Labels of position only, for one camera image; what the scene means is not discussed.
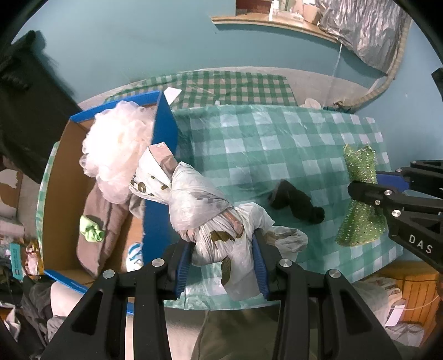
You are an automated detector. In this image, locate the patterned white plastic bag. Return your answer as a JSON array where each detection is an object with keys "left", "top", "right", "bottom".
[{"left": 130, "top": 143, "right": 308, "bottom": 301}]

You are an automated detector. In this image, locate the green glitter scrub cloth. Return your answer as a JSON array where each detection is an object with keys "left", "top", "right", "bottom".
[{"left": 336, "top": 145, "right": 386, "bottom": 247}]

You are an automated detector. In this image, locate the black sock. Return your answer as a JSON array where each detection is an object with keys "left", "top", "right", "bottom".
[{"left": 268, "top": 180, "right": 325, "bottom": 224}]

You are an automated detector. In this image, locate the white mesh bath pouf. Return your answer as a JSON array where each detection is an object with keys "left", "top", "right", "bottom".
[{"left": 79, "top": 101, "right": 157, "bottom": 204}]

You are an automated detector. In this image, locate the grey brown cushion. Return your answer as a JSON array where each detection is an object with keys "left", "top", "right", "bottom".
[{"left": 76, "top": 184, "right": 141, "bottom": 279}]

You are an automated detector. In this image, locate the blue-edged cardboard box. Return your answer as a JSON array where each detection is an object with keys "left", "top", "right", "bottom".
[{"left": 38, "top": 91, "right": 179, "bottom": 294}]

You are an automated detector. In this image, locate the light green microfiber cloth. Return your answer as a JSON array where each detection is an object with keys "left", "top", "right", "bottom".
[{"left": 79, "top": 215, "right": 105, "bottom": 243}]

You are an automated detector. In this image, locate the teal checkered plastic tablecloth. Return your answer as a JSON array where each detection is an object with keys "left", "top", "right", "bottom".
[{"left": 42, "top": 105, "right": 403, "bottom": 292}]

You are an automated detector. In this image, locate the dark green checkered cloth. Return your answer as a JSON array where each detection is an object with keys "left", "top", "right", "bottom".
[{"left": 105, "top": 71, "right": 297, "bottom": 110}]

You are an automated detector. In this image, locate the white paper card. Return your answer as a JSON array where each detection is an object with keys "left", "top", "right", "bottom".
[{"left": 163, "top": 87, "right": 182, "bottom": 105}]

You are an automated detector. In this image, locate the silver crinkled curtain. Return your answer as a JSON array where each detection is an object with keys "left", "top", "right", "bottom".
[{"left": 315, "top": 0, "right": 411, "bottom": 74}]

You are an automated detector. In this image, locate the wooden window sill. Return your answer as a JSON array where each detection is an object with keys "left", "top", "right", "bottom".
[{"left": 211, "top": 13, "right": 339, "bottom": 43}]

